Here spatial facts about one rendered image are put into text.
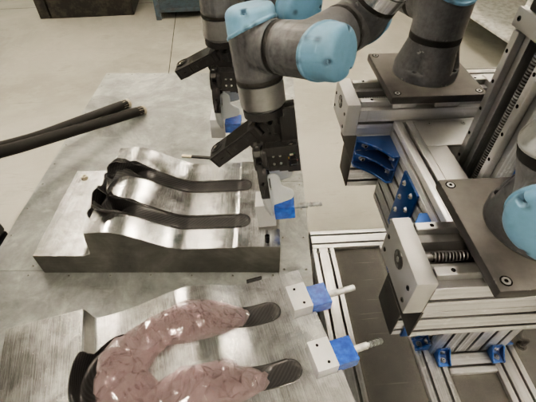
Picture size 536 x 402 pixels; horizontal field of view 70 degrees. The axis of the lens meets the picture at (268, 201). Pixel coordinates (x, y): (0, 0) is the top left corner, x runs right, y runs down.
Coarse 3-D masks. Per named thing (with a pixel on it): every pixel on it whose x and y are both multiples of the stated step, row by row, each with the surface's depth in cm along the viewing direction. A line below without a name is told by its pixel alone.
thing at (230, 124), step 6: (210, 120) 93; (228, 120) 95; (234, 120) 95; (240, 120) 95; (216, 126) 94; (228, 126) 95; (234, 126) 95; (216, 132) 96; (222, 132) 96; (228, 132) 96
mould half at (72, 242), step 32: (160, 160) 89; (128, 192) 79; (160, 192) 83; (224, 192) 85; (64, 224) 82; (96, 224) 73; (128, 224) 74; (256, 224) 78; (64, 256) 77; (96, 256) 77; (128, 256) 77; (160, 256) 77; (192, 256) 77; (224, 256) 77; (256, 256) 77
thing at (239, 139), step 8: (248, 120) 67; (240, 128) 67; (248, 128) 65; (256, 128) 64; (232, 136) 68; (240, 136) 65; (248, 136) 65; (256, 136) 65; (216, 144) 69; (224, 144) 68; (232, 144) 66; (240, 144) 66; (248, 144) 66; (216, 152) 68; (224, 152) 67; (232, 152) 67; (216, 160) 68; (224, 160) 68
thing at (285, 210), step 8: (256, 192) 77; (256, 200) 75; (288, 200) 76; (256, 208) 74; (264, 208) 74; (280, 208) 74; (288, 208) 74; (296, 208) 76; (264, 216) 75; (272, 216) 75; (280, 216) 75; (288, 216) 75; (264, 224) 76; (272, 224) 76
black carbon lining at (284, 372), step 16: (272, 304) 70; (256, 320) 68; (272, 320) 68; (80, 352) 57; (96, 352) 61; (80, 368) 58; (96, 368) 60; (256, 368) 61; (272, 368) 62; (288, 368) 62; (80, 384) 58; (272, 384) 60; (80, 400) 57
